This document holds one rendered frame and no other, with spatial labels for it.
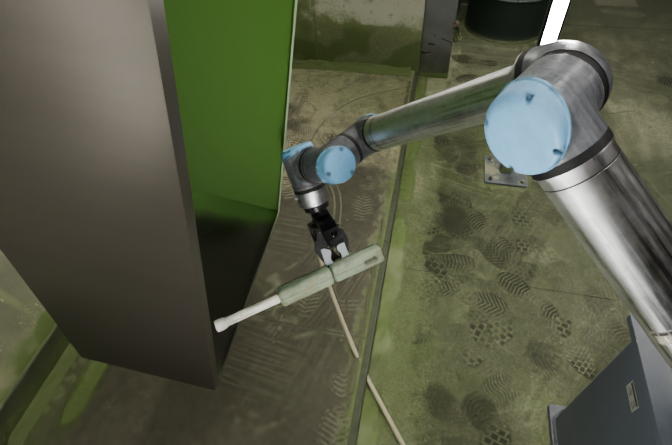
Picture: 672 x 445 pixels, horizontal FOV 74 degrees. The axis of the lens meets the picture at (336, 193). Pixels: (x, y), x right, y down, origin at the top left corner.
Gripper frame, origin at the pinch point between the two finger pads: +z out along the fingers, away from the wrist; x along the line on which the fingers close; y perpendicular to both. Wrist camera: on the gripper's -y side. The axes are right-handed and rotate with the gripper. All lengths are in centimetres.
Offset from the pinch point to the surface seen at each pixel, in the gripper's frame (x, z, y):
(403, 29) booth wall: -110, -56, 137
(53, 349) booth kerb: 97, 9, 55
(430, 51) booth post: -123, -39, 135
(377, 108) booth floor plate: -76, -20, 127
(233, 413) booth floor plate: 46, 42, 21
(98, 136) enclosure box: 32, -56, -58
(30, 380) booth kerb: 104, 13, 47
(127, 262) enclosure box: 39, -36, -40
